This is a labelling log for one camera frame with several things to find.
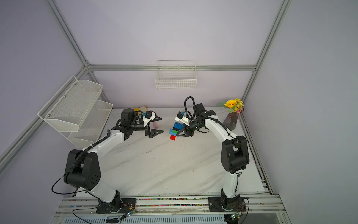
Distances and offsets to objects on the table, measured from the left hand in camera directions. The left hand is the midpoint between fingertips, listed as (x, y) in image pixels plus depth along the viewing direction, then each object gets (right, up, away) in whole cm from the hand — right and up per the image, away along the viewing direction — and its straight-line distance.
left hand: (161, 125), depth 82 cm
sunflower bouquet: (+47, +13, +7) cm, 49 cm away
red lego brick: (+7, -7, 0) cm, 10 cm away
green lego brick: (+8, -4, -2) cm, 9 cm away
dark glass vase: (+47, +3, +16) cm, 50 cm away
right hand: (+11, -5, +3) cm, 13 cm away
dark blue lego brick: (+11, 0, -4) cm, 12 cm away
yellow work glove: (-21, +13, +37) cm, 45 cm away
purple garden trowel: (-8, -1, +23) cm, 25 cm away
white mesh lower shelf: (-50, -4, +11) cm, 51 cm away
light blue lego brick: (+6, -4, -1) cm, 8 cm away
